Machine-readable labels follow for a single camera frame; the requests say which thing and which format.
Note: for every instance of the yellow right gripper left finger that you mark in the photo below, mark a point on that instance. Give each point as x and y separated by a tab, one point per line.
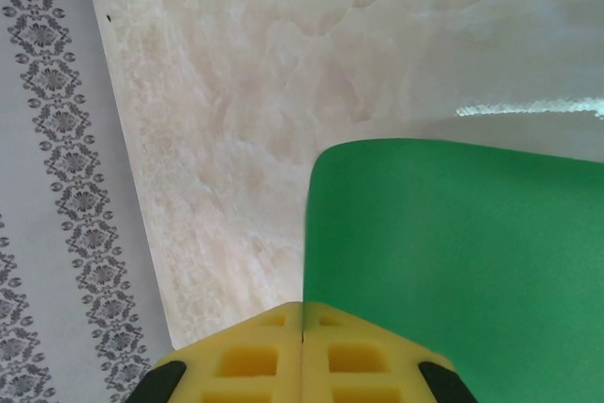
245	365

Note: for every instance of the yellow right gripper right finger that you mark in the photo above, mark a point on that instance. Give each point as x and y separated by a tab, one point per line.
358	365

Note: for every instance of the green square paper sheet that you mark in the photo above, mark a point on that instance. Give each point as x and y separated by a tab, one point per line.
448	256

